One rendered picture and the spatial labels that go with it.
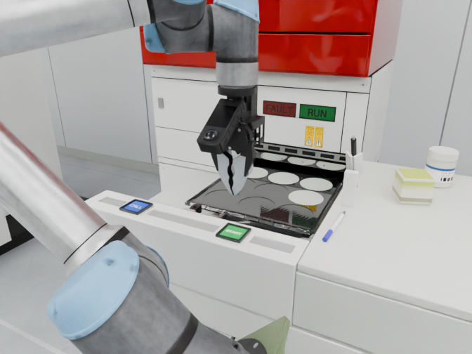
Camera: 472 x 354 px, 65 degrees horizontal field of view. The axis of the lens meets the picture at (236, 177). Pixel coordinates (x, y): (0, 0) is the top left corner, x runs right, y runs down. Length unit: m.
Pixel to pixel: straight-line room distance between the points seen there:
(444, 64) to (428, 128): 0.40
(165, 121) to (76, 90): 2.71
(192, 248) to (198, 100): 0.75
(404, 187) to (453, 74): 1.78
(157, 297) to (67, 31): 0.34
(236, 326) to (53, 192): 0.47
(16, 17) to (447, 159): 0.95
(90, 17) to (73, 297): 0.33
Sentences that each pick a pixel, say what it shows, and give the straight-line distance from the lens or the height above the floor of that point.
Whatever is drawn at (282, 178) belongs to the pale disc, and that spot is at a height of 0.90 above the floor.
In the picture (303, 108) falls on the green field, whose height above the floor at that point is 1.11.
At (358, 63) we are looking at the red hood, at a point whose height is 1.26.
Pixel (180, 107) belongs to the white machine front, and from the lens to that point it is 1.47.
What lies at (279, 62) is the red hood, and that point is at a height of 1.25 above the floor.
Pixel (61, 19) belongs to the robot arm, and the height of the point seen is 1.37.
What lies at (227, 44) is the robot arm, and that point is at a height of 1.33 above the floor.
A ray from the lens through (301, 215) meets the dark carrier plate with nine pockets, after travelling 0.99.
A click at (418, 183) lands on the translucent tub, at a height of 1.02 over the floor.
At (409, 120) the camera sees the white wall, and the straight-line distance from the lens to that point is 2.72.
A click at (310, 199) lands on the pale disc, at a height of 0.90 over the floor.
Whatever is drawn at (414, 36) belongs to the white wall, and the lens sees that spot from 2.66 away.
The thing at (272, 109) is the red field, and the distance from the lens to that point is 1.28.
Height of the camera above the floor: 1.37
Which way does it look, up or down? 22 degrees down
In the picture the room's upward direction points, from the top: straight up
